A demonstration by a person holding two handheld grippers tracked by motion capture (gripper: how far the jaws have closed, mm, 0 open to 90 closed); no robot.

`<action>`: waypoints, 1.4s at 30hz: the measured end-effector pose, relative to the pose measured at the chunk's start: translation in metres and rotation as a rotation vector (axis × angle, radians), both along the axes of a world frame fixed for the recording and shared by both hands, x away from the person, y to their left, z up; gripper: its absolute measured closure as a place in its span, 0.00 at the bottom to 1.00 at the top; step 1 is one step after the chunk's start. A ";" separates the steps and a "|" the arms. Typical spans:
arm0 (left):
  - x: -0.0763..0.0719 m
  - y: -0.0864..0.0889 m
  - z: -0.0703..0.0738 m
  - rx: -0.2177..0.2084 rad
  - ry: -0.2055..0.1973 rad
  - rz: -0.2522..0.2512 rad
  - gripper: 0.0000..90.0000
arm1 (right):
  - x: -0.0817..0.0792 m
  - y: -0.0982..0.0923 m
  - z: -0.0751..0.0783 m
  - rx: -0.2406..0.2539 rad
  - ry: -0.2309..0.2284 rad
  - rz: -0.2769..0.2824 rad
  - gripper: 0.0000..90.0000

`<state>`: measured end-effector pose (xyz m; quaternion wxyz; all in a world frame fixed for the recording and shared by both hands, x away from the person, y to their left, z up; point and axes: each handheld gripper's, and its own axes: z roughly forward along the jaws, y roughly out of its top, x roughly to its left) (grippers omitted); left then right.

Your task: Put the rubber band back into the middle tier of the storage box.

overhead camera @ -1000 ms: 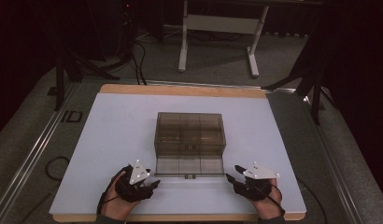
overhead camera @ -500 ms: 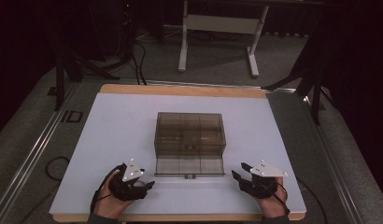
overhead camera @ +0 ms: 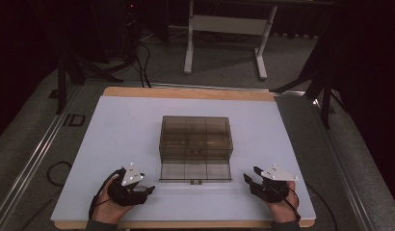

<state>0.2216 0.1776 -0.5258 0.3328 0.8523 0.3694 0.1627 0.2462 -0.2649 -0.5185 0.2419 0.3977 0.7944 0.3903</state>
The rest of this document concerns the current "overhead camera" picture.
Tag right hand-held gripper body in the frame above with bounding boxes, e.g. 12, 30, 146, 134
257, 163, 299, 204

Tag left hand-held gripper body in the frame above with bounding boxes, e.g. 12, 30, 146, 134
107, 162, 149, 207

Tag clear brown drawer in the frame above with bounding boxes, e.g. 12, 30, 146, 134
159, 159, 234, 186

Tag clear brown drawer box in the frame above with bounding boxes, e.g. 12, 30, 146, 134
158, 115, 234, 164

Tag person's right hand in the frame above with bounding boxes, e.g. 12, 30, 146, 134
265, 181, 300, 224

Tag person's left hand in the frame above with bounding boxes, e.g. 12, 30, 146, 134
91, 185, 135, 225

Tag white table mat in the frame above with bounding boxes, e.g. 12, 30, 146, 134
50, 95, 317, 222

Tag black tripod stand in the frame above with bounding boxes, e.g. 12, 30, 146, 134
270, 32, 348, 130
55, 47, 125, 116

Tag dark equipment rack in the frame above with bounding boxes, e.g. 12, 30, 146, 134
120, 0, 143, 66

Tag right hand-held gripper cable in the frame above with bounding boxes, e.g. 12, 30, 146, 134
272, 184, 302, 221

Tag hand-held gripper cable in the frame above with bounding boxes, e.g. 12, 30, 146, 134
88, 167, 123, 221
272, 184, 302, 221

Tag left hand-held gripper cable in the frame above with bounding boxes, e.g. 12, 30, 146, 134
88, 167, 123, 221

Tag aluminium floor rail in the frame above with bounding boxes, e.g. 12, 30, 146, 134
309, 95, 377, 231
0, 84, 84, 227

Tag black looped floor cable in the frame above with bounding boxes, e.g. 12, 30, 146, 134
20, 161, 73, 231

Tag black floor cables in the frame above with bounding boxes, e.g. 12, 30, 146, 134
133, 40, 153, 89

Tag white desk frame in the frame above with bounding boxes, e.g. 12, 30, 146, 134
183, 0, 278, 81

